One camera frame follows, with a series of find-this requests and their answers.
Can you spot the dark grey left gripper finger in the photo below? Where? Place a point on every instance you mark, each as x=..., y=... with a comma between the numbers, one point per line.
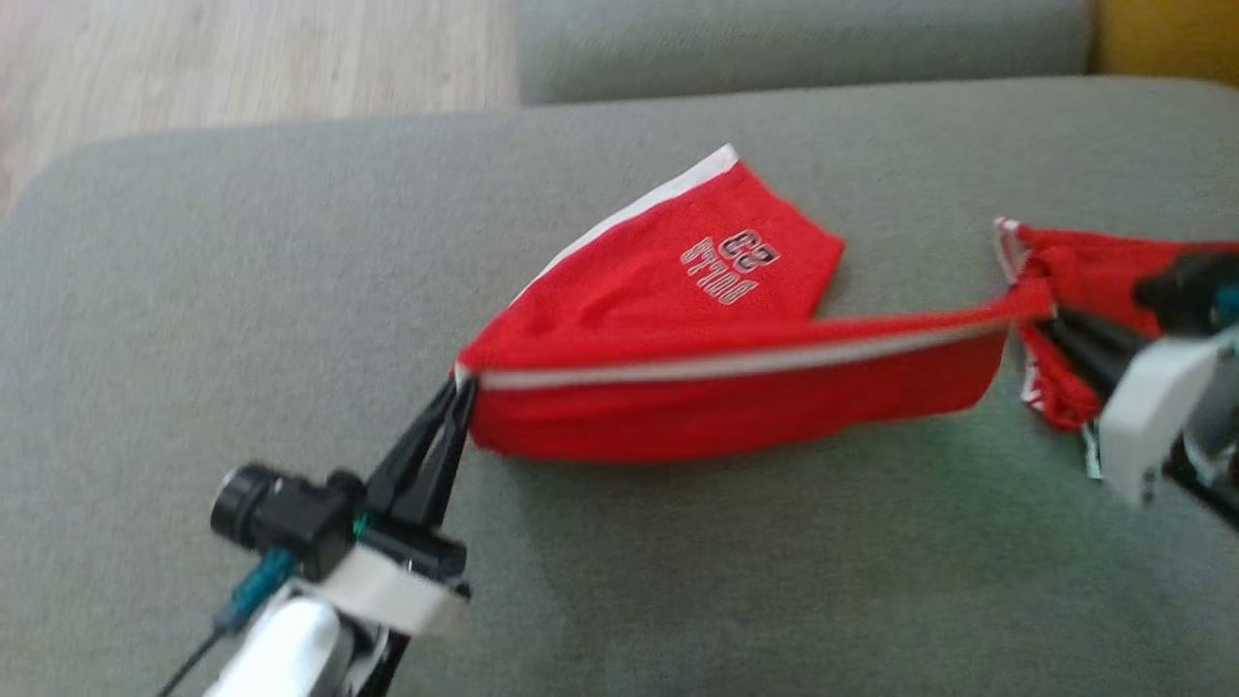
x=402, y=469
x=436, y=484

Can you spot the yellow sofa back cushion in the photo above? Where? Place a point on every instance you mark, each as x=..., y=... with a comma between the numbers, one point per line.
x=1171, y=39

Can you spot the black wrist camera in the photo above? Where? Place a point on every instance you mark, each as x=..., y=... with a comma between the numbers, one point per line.
x=290, y=518
x=1186, y=290

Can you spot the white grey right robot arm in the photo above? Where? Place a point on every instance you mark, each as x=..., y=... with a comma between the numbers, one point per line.
x=1215, y=426

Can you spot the wide grey sofa seat cushion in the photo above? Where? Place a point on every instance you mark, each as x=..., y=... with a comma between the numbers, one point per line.
x=290, y=290

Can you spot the red Bulls jersey white sleeves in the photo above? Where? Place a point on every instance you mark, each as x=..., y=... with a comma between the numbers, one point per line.
x=1089, y=263

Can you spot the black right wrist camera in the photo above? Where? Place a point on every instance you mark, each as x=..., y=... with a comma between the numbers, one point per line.
x=1186, y=290

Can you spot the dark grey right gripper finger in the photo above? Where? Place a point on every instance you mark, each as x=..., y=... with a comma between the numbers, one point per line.
x=1108, y=337
x=1099, y=366

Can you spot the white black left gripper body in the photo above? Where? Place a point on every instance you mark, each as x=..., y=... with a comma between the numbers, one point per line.
x=387, y=590

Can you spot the red Bulls shorts white stripe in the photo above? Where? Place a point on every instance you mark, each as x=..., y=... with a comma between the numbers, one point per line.
x=678, y=310

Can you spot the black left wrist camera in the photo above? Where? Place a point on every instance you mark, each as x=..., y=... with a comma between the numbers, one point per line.
x=290, y=518

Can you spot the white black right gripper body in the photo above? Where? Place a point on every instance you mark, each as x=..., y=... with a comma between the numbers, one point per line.
x=1152, y=416

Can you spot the grey back cushion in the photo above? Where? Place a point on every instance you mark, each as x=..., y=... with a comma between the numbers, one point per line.
x=803, y=44

